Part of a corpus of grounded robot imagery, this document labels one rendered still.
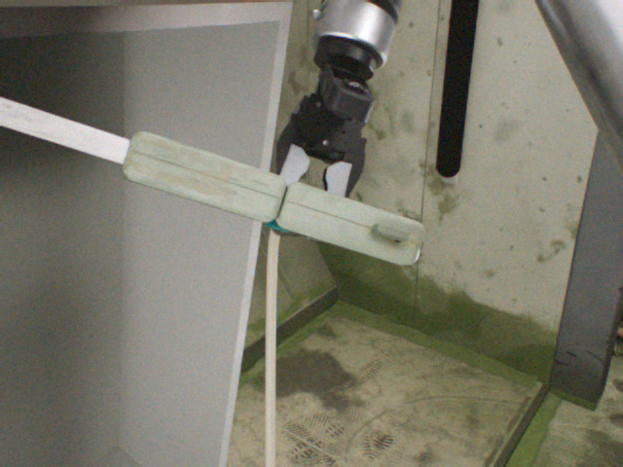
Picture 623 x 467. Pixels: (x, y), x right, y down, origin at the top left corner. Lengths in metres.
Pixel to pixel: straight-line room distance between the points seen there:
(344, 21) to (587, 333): 2.14
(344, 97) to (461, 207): 2.07
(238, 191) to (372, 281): 2.44
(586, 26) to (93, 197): 0.93
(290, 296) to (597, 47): 2.47
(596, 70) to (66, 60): 0.82
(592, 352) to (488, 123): 1.01
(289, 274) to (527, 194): 1.18
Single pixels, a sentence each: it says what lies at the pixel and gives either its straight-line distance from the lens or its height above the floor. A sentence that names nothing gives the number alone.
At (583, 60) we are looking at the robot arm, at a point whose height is 1.60.
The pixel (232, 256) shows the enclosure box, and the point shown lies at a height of 1.20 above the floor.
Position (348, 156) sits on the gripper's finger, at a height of 1.48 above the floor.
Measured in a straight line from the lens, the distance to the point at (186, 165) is 0.57.
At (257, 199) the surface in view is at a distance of 0.57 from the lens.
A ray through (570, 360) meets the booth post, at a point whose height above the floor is 0.20.
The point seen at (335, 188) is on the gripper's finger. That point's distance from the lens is 0.64.
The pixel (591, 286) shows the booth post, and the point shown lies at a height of 0.55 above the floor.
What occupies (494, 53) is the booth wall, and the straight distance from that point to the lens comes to 2.44.
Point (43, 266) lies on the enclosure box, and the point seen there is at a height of 1.17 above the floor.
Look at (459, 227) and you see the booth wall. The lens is 2.64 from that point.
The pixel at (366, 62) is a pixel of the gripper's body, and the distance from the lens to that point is 0.67.
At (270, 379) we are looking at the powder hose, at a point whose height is 1.08.
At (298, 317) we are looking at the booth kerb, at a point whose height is 0.14.
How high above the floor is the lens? 1.66
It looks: 23 degrees down
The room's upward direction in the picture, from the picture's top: straight up
